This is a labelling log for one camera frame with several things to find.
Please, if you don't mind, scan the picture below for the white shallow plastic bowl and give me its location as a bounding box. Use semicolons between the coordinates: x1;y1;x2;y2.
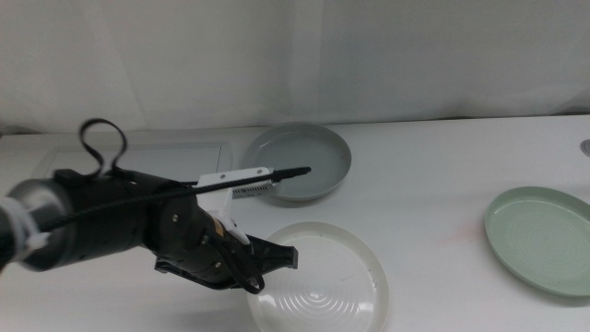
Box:
246;220;391;332

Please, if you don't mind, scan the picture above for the grey shallow plastic bowl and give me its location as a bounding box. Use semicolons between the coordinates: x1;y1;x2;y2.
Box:
243;121;353;202

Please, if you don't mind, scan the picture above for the green shallow plastic bowl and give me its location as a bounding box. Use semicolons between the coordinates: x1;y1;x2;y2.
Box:
483;185;590;297

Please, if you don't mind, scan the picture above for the white backdrop curtain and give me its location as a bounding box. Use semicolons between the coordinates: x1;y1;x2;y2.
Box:
0;0;590;136

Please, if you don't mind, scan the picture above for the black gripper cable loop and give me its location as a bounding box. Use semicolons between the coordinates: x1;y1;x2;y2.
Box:
216;232;267;295

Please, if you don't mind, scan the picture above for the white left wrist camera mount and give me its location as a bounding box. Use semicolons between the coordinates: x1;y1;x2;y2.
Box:
195;166;279;245

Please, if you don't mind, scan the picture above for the black braided camera cable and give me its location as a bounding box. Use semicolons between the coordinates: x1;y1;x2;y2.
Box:
41;166;313;232

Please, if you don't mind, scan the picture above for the white desk cable hatch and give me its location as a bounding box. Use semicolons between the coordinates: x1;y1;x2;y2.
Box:
43;141;234;186

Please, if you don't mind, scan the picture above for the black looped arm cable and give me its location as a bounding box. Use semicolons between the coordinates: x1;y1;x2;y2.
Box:
78;118;136;182

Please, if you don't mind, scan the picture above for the white cable tie clamp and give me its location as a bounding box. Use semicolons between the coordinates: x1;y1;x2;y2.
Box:
0;196;51;260

